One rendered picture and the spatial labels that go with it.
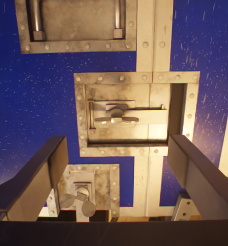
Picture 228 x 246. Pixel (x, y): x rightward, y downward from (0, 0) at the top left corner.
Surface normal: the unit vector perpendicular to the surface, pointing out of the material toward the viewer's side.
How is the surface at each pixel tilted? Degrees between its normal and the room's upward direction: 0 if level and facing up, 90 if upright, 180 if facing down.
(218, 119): 90
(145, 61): 90
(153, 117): 90
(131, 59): 90
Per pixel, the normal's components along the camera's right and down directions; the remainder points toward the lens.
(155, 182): 0.00, 0.29
